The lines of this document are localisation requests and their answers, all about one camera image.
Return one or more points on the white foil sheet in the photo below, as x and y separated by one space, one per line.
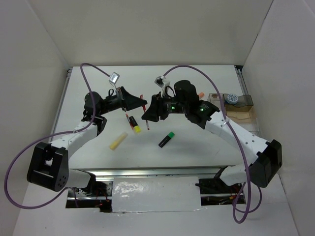
155 194

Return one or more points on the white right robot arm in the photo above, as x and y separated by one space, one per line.
262 160

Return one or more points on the pale yellow highlighter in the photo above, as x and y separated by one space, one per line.
118 141

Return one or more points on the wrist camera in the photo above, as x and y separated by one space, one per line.
114 77
163 83

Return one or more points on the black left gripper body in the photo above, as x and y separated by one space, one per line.
117 101

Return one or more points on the red pen under highlighter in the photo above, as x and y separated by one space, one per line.
128 119

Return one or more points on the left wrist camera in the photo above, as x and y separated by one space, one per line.
114 77

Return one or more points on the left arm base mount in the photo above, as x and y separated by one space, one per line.
98 195

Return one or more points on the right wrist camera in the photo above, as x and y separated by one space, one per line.
163 83

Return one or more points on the aluminium front rail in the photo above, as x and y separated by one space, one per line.
155 172

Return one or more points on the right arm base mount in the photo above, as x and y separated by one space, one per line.
213 191

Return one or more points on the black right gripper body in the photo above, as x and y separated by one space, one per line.
170 105

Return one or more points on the black green-capped highlighter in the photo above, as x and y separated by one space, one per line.
166 139

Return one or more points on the black yellow-capped highlighter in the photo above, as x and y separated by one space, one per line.
134 124

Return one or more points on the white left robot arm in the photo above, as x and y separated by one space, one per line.
49 166

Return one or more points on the clear compartment organizer box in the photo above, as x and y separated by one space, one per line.
242 113

